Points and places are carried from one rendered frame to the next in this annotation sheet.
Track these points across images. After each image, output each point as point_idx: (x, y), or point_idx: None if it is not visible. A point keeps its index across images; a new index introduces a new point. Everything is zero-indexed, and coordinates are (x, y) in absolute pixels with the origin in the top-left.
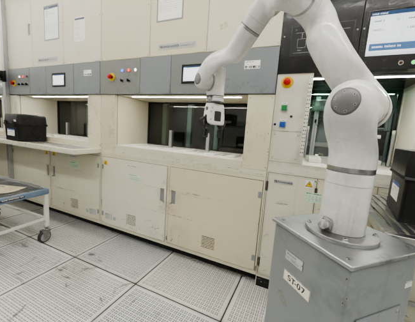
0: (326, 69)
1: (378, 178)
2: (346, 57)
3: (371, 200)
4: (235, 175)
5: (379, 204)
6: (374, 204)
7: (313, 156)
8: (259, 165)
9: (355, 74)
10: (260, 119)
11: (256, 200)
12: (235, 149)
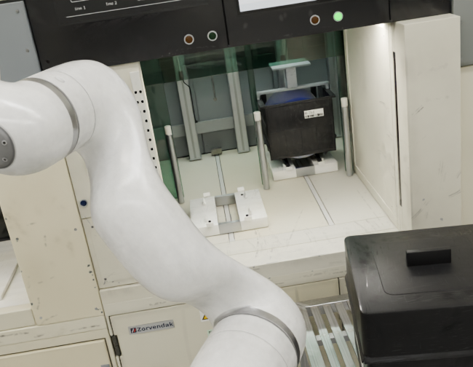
0: (159, 296)
1: (335, 261)
2: (191, 278)
3: (330, 333)
4: (27, 348)
5: (343, 351)
6: (335, 361)
7: (199, 214)
8: (81, 309)
9: (222, 289)
10: (39, 199)
11: None
12: None
